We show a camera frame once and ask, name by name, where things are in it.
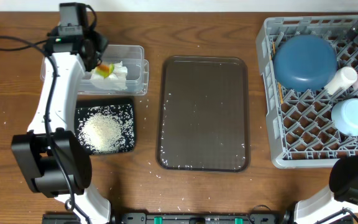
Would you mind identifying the green yellow snack wrapper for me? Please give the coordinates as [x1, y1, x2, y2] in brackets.
[95, 63, 114, 78]

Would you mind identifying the white napkin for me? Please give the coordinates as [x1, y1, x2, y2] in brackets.
[90, 62, 128, 91]

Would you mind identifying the cream white cup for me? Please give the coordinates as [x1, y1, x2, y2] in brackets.
[324, 67, 358, 95]

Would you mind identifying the dark blue plate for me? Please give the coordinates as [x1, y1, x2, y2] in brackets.
[273, 35, 337, 92]

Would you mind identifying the light blue bowl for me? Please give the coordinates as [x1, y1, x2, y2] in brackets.
[331, 98, 358, 137]

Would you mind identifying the pile of white rice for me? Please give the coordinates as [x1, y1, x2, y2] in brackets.
[76, 104, 135, 155]

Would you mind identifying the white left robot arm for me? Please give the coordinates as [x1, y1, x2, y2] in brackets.
[11, 22, 111, 223]

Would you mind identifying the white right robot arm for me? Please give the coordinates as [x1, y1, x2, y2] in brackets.
[282, 156, 358, 224]

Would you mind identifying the grey dishwasher rack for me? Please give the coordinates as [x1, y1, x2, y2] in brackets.
[256, 15, 358, 169]

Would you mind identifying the clear plastic bin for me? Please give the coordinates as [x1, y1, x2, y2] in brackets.
[42, 45, 149, 96]

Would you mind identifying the black tray bin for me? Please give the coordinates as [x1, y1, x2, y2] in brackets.
[73, 98, 136, 156]

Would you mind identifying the brown serving tray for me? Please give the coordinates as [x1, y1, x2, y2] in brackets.
[156, 56, 250, 172]

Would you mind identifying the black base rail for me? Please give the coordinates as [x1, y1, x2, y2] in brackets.
[42, 212, 282, 224]

